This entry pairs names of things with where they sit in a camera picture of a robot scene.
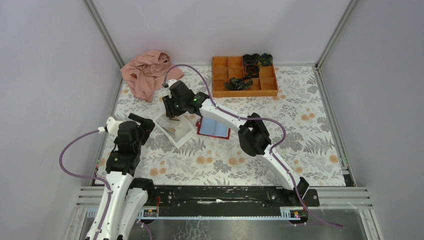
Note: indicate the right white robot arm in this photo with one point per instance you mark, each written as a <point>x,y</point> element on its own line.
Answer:
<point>254,138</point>

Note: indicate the dark rolled belt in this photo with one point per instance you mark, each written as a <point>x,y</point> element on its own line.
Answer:
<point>252,70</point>

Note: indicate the black rolled belt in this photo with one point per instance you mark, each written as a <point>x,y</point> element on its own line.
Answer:
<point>250,59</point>

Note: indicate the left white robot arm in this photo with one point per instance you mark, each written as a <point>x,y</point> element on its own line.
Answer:
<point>123,195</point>

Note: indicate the orange compartment tray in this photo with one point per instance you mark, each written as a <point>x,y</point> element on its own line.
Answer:
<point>226,67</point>

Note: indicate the pink crumpled cloth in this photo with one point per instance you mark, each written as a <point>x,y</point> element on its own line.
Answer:
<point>145,73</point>

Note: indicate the floral table mat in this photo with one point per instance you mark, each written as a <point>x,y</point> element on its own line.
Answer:
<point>295,119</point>

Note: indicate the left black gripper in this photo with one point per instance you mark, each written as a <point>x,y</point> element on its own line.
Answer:
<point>147,125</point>

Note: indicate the green rolled belt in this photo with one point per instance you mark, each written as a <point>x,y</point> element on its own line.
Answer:
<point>265,60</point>

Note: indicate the camouflage rolled belt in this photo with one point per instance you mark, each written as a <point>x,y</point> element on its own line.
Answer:
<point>239,84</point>

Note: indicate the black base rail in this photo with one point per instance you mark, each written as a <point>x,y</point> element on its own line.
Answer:
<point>180,202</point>

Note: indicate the white plastic card box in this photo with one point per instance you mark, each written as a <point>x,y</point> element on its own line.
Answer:
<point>184,129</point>

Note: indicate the red card holder wallet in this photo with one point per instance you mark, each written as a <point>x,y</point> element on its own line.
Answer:
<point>212,128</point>

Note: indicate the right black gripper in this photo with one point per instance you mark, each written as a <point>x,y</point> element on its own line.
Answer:
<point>170,111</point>

